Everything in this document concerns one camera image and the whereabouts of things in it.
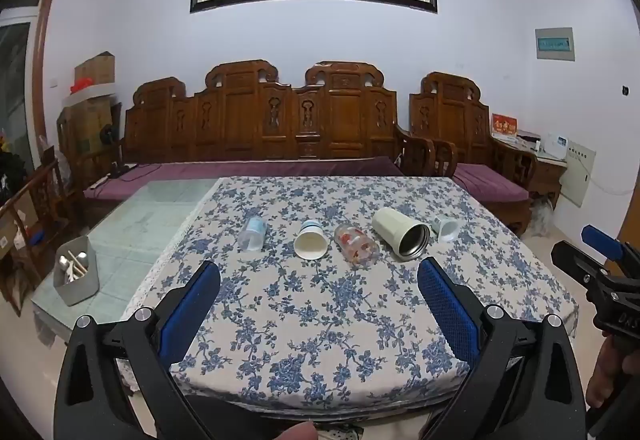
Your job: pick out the large cardboard box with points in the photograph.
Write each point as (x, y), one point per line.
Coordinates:
(90, 125)

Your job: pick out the wooden chopstick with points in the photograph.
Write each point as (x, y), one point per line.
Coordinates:
(77, 258)

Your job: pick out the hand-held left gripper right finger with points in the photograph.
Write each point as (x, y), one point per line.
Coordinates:
(446, 305)

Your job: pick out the carved wooden armchair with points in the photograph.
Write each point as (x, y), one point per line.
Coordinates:
(450, 120)

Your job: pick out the person's left hand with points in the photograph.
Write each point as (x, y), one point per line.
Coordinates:
(295, 432)

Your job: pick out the red gift box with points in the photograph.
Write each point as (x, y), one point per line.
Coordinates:
(505, 127)

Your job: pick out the small cardboard box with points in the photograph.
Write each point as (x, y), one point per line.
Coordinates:
(95, 70)

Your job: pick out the white desktop device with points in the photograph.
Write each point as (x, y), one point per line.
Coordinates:
(556, 146)

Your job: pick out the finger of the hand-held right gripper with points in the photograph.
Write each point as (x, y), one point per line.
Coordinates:
(600, 240)
(575, 264)

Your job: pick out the clear plastic cup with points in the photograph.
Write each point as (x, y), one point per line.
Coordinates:
(251, 235)

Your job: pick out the red patterned glass cup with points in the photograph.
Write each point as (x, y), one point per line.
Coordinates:
(356, 245)

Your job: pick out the grey utensil container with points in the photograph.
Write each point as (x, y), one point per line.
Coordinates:
(80, 287)

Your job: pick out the cream insulated steel cup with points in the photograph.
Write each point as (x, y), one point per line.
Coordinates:
(392, 225)

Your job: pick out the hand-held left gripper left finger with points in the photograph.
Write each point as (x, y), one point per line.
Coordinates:
(191, 309)

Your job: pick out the small white cup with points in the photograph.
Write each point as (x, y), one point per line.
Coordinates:
(446, 228)

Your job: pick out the wooden side table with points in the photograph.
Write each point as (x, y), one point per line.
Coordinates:
(547, 175)

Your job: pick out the carved wooden sofa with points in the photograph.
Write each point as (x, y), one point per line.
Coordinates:
(280, 120)

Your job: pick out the wooden door frame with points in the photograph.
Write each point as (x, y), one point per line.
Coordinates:
(45, 60)

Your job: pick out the white wall distribution box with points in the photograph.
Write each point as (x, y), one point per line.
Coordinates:
(555, 45)

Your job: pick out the white paper cup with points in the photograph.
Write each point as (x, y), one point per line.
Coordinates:
(310, 246)

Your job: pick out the blue floral tablecloth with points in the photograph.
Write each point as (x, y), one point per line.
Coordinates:
(320, 315)

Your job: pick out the short purple seat cushion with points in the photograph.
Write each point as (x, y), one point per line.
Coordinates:
(490, 182)

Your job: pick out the wooden chair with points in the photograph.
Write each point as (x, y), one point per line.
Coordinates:
(40, 215)

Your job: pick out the clear plastic bag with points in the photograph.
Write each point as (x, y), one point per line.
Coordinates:
(544, 217)

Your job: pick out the grey electrical panel door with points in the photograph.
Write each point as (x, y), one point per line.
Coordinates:
(577, 175)

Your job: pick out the person's right hand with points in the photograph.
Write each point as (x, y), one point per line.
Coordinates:
(602, 380)

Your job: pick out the long purple seat cushion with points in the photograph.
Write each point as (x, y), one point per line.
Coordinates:
(250, 167)

